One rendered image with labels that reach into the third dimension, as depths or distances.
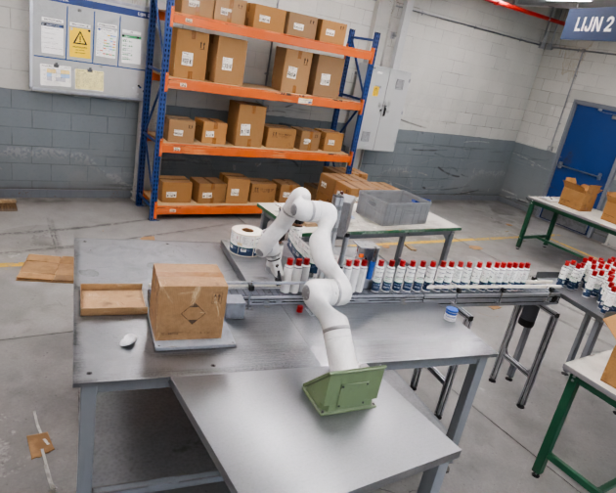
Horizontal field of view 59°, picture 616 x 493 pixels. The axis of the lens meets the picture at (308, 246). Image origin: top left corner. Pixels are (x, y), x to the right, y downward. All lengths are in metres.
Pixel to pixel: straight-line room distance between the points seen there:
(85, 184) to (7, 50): 1.63
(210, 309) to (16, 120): 4.68
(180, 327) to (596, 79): 9.20
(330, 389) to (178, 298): 0.77
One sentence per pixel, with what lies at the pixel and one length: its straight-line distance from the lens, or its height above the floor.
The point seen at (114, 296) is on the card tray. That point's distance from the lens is 2.90.
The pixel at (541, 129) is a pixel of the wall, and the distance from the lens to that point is 11.10.
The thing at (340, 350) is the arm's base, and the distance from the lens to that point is 2.28.
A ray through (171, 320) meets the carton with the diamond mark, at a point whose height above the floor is 0.95.
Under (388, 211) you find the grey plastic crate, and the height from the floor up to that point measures 0.94.
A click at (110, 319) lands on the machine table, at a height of 0.83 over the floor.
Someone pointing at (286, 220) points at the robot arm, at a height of 1.35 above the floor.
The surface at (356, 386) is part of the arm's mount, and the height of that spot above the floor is 0.95.
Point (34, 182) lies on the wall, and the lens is 6.97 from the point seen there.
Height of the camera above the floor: 2.17
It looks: 20 degrees down
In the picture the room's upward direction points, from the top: 11 degrees clockwise
